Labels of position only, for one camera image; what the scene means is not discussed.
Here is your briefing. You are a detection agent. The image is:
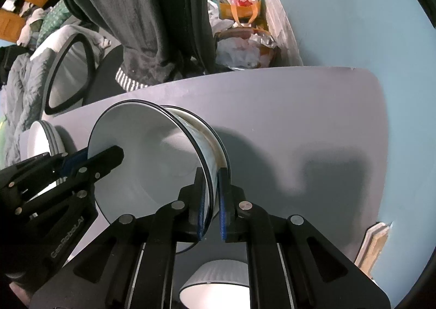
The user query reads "green checkered cloth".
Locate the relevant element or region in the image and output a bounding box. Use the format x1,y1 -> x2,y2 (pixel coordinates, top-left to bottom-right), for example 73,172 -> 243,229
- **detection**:
36,0 -> 72,47

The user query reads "black mesh office chair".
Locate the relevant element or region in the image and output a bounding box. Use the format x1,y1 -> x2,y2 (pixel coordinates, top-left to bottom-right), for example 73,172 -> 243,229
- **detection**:
41,0 -> 253,117

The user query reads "white ribbed bowl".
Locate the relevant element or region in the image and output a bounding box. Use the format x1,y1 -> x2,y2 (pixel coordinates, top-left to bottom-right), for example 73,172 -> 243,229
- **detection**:
179,260 -> 250,309

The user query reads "trash bin with plastic bags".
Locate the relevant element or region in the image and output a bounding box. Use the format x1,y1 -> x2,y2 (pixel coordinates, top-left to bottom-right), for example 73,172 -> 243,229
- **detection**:
216,28 -> 280,70

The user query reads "white shallow bowl black rim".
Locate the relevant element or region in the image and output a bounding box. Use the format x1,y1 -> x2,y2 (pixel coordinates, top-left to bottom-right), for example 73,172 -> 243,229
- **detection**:
86,98 -> 231,255

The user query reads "grey quilted comforter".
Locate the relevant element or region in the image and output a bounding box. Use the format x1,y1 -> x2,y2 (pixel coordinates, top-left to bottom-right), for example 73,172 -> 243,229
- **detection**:
1,48 -> 56,168

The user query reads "large white plate stack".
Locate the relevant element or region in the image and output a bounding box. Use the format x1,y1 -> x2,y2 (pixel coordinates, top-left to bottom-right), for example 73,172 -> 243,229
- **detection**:
19,120 -> 66,161

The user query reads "dark grey towel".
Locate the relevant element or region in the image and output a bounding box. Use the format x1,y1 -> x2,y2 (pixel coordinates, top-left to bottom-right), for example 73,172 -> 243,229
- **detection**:
72,0 -> 215,91

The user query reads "person's left hand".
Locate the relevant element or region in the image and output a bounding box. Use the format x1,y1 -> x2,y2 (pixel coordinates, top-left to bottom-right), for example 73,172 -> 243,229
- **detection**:
9,282 -> 34,308

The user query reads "orange tote bag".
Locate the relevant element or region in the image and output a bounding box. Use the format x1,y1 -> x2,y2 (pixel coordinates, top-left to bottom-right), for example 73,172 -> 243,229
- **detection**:
214,0 -> 262,27

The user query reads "wooden frame by wall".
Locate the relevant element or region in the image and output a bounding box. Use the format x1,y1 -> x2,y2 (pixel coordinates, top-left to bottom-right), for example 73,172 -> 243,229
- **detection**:
354,222 -> 391,279

